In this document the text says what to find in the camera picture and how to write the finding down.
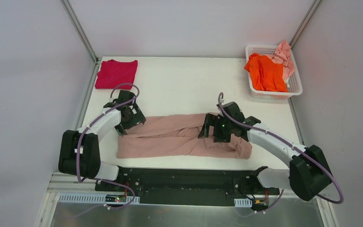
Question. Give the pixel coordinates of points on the right white cable duct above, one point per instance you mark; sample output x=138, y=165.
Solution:
x=243, y=203

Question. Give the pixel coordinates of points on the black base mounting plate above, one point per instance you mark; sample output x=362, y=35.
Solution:
x=184, y=197

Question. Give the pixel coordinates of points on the dusty pink graphic t-shirt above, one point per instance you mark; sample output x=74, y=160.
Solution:
x=177, y=135

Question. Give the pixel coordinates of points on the left white cable duct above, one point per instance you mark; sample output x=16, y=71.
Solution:
x=97, y=198

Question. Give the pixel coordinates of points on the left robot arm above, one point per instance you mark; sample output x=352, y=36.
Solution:
x=80, y=152

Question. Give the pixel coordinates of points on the aluminium frame rail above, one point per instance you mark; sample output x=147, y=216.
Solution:
x=144, y=181

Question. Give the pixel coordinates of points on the light pink crumpled t-shirt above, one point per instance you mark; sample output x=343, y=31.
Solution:
x=282, y=55

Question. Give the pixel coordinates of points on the folded red t-shirt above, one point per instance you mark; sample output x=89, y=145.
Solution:
x=113, y=73

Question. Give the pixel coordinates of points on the white cable duct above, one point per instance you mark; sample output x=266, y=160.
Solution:
x=97, y=198
x=243, y=203

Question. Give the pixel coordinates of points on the white plastic laundry basket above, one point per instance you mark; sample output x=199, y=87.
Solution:
x=293, y=85

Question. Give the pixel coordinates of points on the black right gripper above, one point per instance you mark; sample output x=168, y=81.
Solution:
x=209, y=128

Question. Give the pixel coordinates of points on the orange t-shirt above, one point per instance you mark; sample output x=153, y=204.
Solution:
x=265, y=74

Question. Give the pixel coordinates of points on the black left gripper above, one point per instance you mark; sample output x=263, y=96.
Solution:
x=134, y=116

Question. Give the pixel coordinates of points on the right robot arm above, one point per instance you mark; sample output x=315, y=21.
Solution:
x=308, y=172

